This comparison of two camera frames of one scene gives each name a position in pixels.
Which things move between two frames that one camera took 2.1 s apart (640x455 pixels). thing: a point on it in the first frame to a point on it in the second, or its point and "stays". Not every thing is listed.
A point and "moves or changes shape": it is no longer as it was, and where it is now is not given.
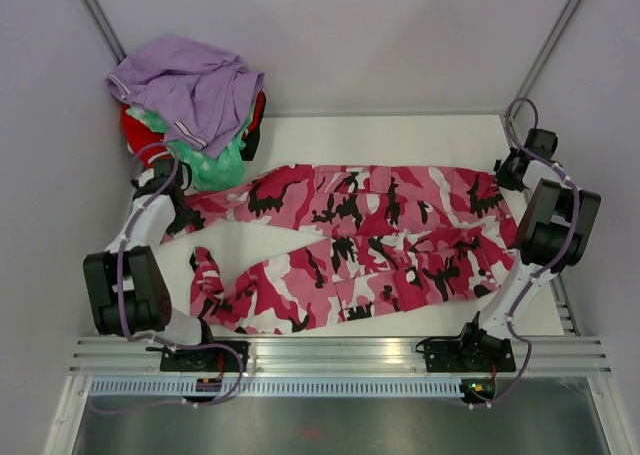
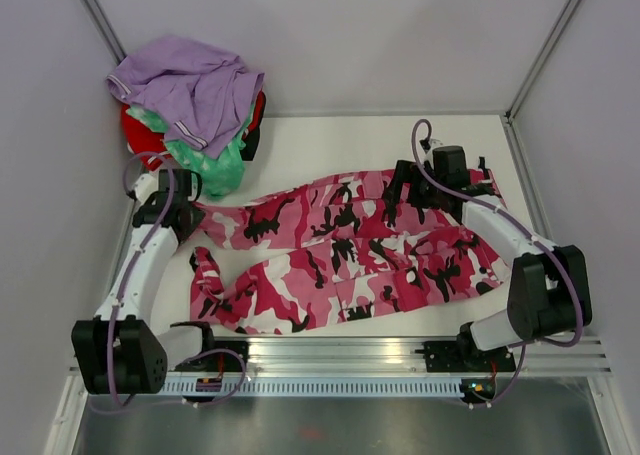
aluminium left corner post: (98, 18) stays
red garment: (144, 143) stays
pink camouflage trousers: (378, 242) moves or changes shape
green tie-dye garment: (205, 172) stays
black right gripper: (502, 178) to (409, 172)
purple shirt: (209, 93) stays
